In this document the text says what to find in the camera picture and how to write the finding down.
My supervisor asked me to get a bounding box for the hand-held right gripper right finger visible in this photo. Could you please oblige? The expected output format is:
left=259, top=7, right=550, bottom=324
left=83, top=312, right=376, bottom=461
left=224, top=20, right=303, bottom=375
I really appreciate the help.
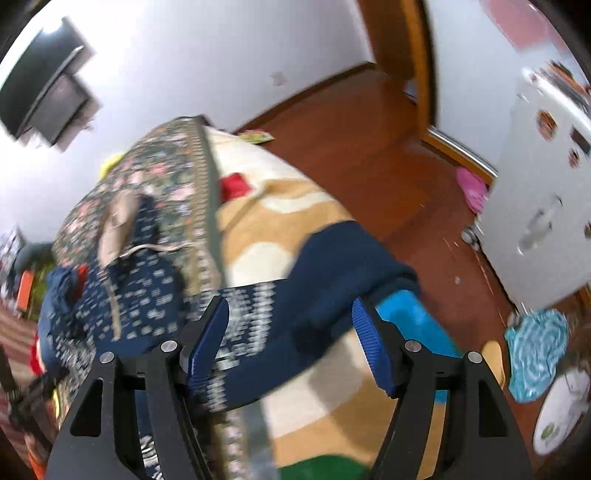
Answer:
left=352, top=298, right=534, bottom=480

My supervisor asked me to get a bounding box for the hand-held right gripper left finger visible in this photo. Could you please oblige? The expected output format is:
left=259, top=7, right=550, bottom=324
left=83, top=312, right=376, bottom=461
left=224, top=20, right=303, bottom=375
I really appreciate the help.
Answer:
left=46, top=295, right=232, bottom=480

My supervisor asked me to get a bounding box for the navy patterned knit sweater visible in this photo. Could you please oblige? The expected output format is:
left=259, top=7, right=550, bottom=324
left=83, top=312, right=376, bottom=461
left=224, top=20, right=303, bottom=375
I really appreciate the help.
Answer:
left=37, top=194, right=422, bottom=480

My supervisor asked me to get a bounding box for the orange box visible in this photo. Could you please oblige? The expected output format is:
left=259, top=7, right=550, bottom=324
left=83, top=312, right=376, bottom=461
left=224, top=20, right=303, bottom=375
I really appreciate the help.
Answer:
left=18, top=271, right=33, bottom=315

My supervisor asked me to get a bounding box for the blue denim garment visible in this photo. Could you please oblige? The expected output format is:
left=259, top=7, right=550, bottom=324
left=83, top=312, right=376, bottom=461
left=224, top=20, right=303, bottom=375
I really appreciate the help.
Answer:
left=44, top=265, right=88, bottom=324

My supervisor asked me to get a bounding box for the beige cream printed blanket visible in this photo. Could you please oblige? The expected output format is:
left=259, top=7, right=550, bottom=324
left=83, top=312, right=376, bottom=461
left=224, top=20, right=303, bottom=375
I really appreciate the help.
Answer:
left=205, top=127, right=506, bottom=480

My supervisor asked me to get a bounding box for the beige cloth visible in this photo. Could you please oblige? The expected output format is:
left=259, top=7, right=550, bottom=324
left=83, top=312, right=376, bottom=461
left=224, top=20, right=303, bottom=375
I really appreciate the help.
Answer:
left=98, top=190, right=192, bottom=266

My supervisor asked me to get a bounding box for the dark grey bag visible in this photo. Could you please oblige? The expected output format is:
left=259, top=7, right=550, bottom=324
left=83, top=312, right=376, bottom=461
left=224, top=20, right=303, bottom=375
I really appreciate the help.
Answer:
left=14, top=242, right=55, bottom=278

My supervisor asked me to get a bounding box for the red cloth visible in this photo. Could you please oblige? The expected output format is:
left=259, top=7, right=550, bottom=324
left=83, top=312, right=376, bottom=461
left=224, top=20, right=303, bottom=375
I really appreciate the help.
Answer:
left=219, top=172, right=252, bottom=204

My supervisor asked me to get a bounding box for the teal patterned floor mat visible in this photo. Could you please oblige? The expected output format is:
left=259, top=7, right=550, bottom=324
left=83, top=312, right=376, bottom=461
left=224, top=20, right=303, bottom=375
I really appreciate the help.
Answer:
left=503, top=308, right=570, bottom=403

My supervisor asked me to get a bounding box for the dark floral blanket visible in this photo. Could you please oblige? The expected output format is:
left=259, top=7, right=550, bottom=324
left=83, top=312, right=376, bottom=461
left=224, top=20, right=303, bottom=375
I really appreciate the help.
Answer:
left=51, top=117, right=278, bottom=480

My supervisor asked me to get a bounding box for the pink slipper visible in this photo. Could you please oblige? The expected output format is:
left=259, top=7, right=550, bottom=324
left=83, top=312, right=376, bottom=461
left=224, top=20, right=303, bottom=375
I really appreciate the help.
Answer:
left=455, top=166, right=490, bottom=215

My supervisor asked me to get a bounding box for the green pink packet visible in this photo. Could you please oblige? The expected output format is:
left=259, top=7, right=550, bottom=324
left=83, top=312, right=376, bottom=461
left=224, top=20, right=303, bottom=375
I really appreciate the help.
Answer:
left=238, top=129, right=275, bottom=145

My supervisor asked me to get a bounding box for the white refrigerator with magnets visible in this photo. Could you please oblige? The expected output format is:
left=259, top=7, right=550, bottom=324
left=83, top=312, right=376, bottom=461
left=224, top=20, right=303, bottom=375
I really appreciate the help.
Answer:
left=475, top=60, right=591, bottom=315

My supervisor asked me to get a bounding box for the brown wooden door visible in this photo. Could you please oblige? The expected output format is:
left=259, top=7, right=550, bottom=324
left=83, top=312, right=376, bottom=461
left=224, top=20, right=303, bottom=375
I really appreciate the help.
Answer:
left=358, top=0, right=437, bottom=134

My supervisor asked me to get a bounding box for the black wall television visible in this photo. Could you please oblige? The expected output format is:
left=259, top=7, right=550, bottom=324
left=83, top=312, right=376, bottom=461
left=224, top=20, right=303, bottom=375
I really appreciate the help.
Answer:
left=0, top=18, right=102, bottom=151

